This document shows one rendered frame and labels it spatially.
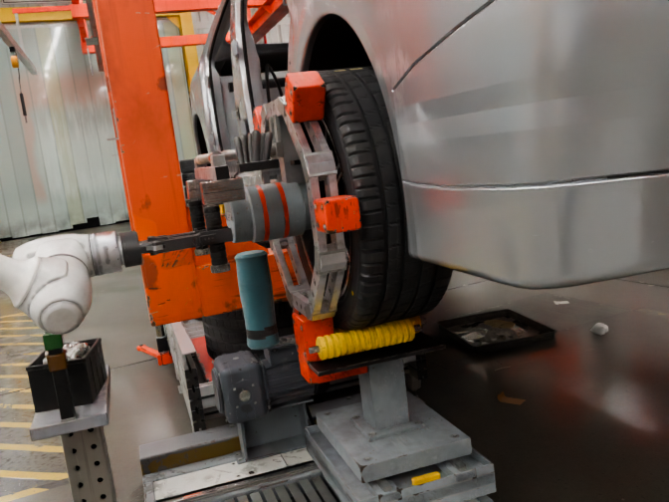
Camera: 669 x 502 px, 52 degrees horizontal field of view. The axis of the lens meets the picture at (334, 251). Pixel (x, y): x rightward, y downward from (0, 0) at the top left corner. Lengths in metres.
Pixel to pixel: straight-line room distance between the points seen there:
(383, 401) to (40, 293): 0.94
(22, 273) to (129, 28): 1.01
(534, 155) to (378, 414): 1.05
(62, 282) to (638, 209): 0.97
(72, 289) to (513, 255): 0.78
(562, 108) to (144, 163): 1.43
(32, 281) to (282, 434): 1.17
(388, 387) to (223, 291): 0.63
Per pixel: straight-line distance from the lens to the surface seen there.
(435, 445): 1.81
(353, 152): 1.48
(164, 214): 2.14
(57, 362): 1.69
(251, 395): 2.06
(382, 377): 1.85
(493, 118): 1.07
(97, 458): 1.98
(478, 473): 1.83
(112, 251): 1.50
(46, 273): 1.36
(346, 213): 1.42
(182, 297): 2.17
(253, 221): 1.67
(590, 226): 1.00
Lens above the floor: 0.99
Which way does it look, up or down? 9 degrees down
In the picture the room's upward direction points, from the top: 7 degrees counter-clockwise
